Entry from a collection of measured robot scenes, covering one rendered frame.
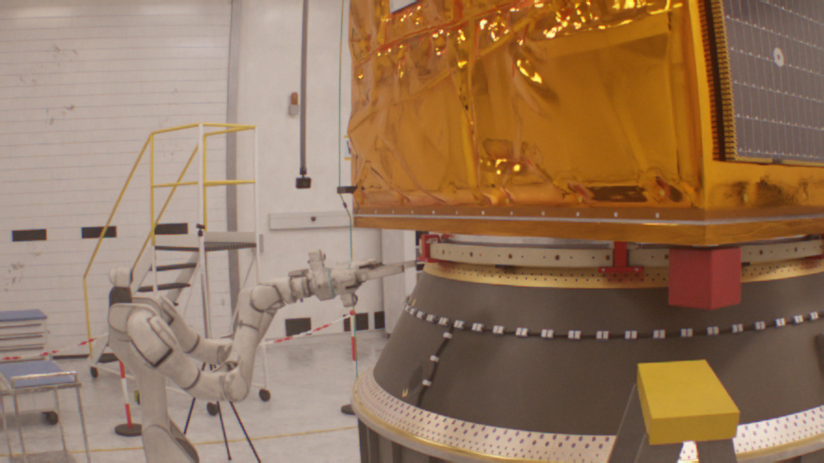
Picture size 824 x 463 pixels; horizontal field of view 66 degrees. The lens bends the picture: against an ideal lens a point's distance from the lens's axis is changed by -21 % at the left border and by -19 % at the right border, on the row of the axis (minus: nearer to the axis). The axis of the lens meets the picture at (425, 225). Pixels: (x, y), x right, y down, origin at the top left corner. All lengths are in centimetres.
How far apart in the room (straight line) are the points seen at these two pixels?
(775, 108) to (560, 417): 100
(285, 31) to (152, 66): 197
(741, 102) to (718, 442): 87
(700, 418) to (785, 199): 96
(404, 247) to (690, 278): 816
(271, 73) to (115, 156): 244
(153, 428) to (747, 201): 163
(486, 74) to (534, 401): 98
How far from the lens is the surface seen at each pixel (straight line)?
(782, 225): 200
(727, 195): 178
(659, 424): 117
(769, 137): 187
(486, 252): 227
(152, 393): 206
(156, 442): 205
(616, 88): 186
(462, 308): 234
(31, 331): 639
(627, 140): 182
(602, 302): 210
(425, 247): 255
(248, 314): 207
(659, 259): 207
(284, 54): 1022
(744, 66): 182
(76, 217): 939
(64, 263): 940
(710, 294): 176
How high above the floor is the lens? 186
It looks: 2 degrees down
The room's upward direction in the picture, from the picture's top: 1 degrees counter-clockwise
